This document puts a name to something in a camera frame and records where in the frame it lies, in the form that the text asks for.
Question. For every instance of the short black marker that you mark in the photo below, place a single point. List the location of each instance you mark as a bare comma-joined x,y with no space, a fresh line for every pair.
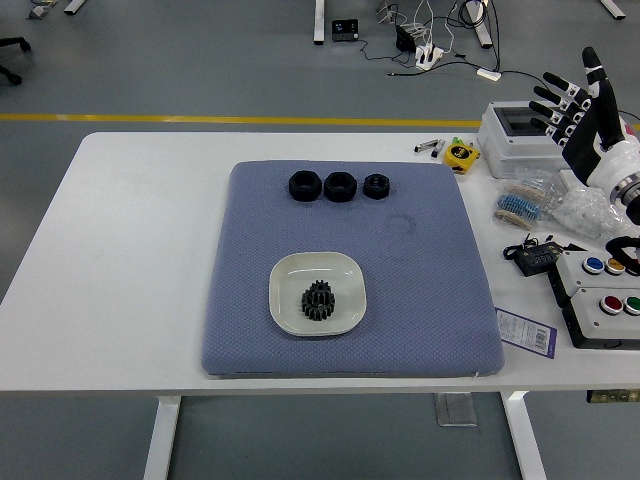
438,150

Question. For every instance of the yellow tape measure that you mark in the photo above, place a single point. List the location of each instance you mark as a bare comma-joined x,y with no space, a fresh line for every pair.
460,156

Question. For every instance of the black under-table control panel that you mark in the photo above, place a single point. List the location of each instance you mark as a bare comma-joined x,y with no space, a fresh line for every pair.
612,396

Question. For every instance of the small black hex nut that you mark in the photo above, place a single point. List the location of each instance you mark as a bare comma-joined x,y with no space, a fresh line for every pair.
371,190

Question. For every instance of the white adapter block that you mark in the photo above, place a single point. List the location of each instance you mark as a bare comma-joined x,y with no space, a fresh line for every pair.
488,74

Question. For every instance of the grey enclosure with clear lid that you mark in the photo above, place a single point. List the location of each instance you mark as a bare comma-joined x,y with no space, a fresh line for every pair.
515,150

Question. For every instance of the blue-grey quilted mat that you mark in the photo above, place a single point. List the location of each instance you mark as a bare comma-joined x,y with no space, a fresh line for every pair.
400,280

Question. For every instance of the black power adapter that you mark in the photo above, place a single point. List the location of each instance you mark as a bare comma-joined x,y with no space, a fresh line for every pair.
405,39

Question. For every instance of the purple-edged label card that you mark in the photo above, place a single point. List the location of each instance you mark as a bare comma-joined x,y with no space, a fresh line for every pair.
525,334

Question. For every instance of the white background desk leg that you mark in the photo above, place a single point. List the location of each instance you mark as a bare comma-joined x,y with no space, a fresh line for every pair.
319,22
482,30

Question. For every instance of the white table leg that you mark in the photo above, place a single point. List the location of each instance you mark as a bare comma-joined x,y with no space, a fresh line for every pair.
162,435
525,435

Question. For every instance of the silver and black marker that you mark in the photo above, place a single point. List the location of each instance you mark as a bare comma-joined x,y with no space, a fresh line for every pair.
425,146

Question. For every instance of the white flat box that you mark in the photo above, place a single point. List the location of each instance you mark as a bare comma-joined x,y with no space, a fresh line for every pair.
570,178

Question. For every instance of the grey metal floor bracket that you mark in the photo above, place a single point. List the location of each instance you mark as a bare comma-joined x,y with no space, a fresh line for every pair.
39,11

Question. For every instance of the bag of blue resistors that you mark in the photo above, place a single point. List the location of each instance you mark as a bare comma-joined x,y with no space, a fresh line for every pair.
520,202

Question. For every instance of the bag of white parts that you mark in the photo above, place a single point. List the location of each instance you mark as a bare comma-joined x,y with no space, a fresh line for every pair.
585,215

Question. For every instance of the white background desk foot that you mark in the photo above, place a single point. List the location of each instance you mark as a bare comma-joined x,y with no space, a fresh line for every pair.
614,7
75,5

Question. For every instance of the clear plastic floor piece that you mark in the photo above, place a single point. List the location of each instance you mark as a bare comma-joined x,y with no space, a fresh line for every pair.
455,410

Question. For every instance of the white power strip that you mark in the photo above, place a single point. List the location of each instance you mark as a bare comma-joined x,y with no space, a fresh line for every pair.
429,56

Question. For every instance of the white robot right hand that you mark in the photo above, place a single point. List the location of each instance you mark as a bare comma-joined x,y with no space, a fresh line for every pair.
595,140

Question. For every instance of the red-green button control box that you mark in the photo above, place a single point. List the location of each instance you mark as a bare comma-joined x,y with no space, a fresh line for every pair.
595,320

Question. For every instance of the black office chair base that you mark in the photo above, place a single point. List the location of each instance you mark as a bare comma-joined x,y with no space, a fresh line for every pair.
12,45

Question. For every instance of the small black gear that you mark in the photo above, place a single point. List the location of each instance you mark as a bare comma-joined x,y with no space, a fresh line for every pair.
320,290

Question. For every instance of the large black gear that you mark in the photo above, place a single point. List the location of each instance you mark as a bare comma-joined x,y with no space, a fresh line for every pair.
320,313

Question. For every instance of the large black hex nut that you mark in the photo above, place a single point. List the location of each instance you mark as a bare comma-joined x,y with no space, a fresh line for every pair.
334,192
299,186

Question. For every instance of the black digital meter module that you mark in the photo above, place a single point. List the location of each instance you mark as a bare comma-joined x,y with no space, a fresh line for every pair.
537,259

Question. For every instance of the white square plate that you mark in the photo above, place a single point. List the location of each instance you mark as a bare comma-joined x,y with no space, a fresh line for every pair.
290,280

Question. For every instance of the black device with screen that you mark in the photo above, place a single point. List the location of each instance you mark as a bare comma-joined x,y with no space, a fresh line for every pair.
345,30

